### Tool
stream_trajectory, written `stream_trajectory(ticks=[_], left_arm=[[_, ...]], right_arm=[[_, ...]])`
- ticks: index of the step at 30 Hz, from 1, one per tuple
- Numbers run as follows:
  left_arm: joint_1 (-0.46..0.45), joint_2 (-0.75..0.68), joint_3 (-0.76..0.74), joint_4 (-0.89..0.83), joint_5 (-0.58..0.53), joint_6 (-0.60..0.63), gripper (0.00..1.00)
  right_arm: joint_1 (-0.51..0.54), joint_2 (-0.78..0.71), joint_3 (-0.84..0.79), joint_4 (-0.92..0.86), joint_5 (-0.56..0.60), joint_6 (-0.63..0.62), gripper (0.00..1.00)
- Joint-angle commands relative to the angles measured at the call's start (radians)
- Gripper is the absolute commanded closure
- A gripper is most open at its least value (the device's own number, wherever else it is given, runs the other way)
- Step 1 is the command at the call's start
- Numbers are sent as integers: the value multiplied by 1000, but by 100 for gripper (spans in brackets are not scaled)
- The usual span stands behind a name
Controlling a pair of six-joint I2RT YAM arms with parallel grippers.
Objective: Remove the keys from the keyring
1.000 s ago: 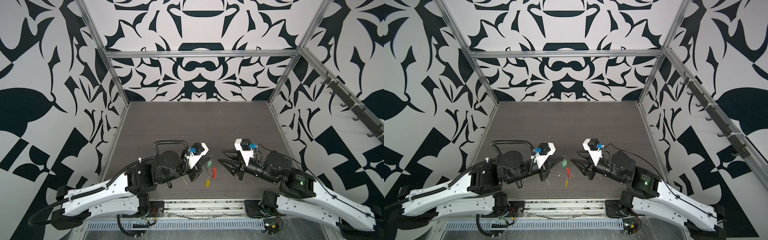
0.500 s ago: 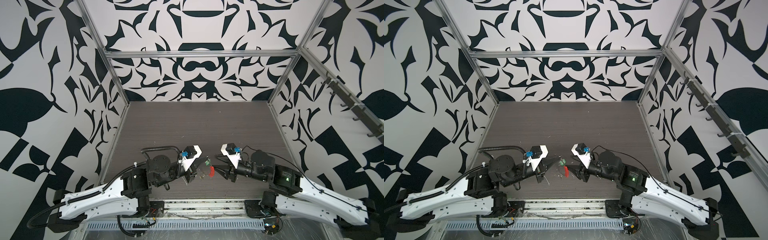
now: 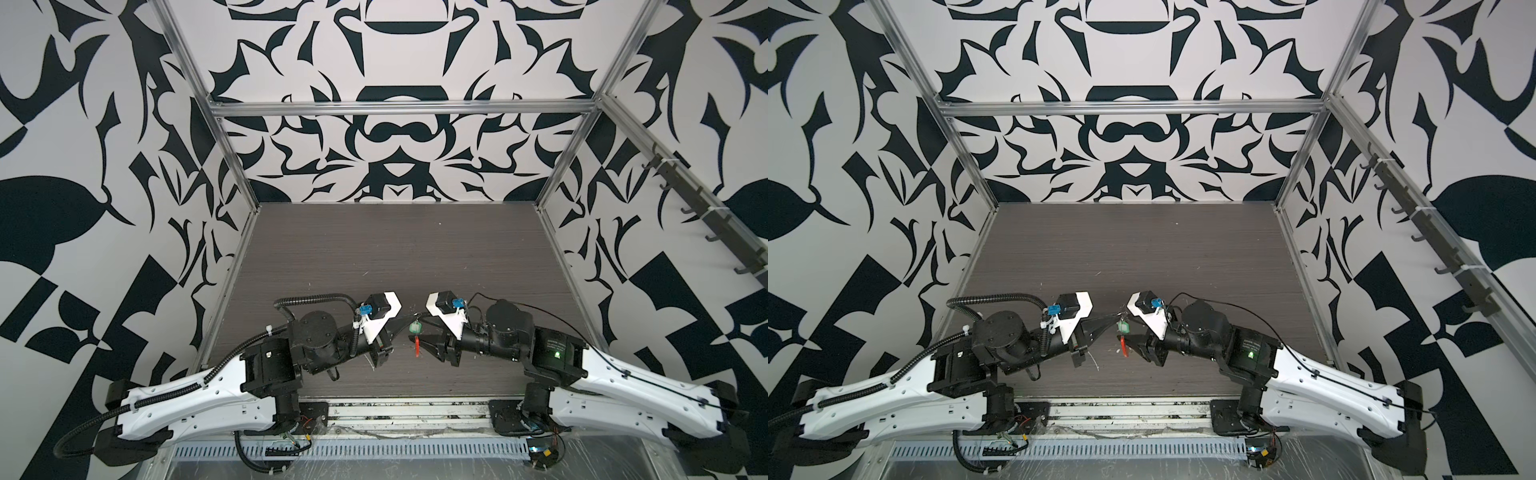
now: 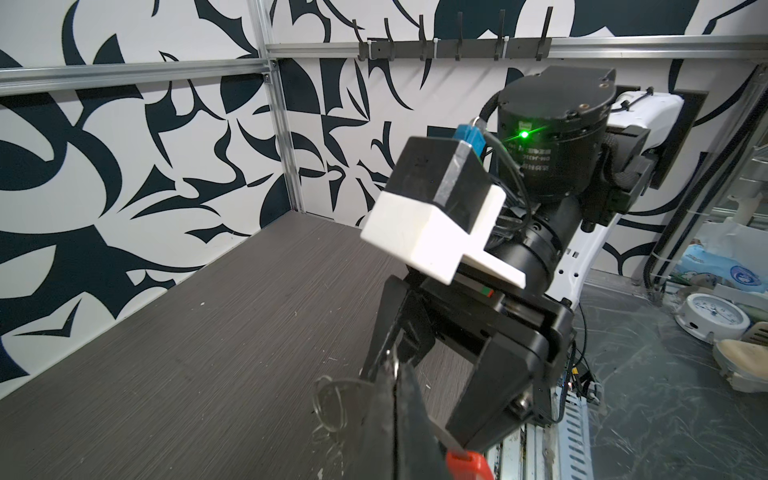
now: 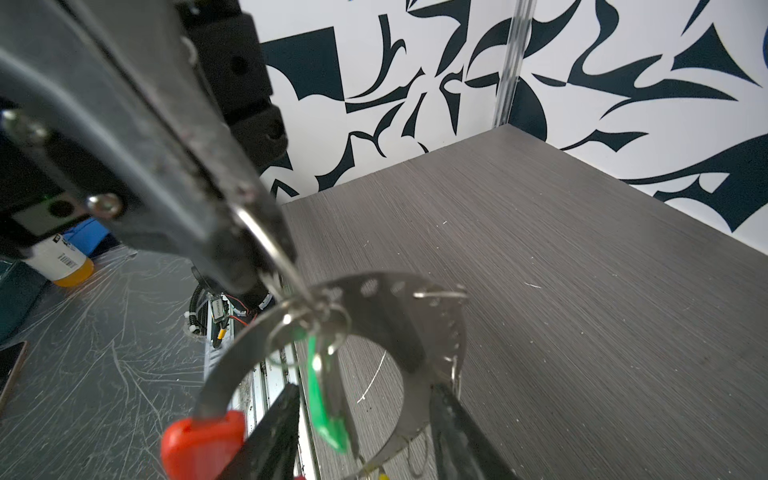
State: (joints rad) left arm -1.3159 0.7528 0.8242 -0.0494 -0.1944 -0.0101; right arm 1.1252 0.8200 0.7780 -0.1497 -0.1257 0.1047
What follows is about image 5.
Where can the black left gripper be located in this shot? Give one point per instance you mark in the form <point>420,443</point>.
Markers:
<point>153,117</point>

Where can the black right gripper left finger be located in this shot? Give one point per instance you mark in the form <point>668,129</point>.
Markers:
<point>271,449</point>

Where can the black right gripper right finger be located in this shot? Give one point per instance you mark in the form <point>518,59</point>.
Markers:
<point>462,451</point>

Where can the green capped key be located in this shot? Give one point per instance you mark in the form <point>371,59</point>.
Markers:
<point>327,401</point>

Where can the red capped key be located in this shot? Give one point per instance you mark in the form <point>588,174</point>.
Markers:
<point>201,449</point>

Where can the white bottle orange cap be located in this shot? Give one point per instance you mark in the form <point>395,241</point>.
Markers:
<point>60,262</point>

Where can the smartphone on floor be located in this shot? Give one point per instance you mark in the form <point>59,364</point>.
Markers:
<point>12,359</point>

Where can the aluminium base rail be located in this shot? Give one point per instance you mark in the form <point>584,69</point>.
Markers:
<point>255,394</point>

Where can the aluminium corner post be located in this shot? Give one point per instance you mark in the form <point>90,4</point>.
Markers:
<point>515,47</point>

